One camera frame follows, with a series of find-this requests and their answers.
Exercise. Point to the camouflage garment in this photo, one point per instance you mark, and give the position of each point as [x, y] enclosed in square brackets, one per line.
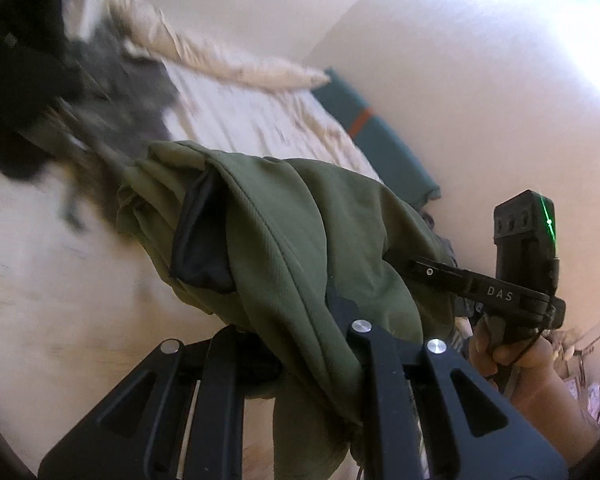
[125, 95]

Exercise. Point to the olive green pants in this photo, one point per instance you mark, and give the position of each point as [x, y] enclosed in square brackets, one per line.
[290, 240]

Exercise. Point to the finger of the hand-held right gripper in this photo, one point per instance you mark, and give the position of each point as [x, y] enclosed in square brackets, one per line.
[440, 275]

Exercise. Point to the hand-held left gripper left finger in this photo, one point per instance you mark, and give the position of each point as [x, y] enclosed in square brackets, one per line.
[220, 360]

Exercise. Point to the person's right hand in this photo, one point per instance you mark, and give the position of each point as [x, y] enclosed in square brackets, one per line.
[520, 365]

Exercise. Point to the person's right forearm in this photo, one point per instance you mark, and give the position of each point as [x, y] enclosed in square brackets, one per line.
[560, 420]

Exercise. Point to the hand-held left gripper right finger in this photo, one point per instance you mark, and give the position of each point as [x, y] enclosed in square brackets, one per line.
[380, 360]

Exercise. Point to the bear print duvet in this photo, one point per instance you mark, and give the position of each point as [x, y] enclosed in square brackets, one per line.
[55, 285]

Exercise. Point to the teal bedding with orange stripe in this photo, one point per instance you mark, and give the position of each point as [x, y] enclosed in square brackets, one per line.
[375, 130]

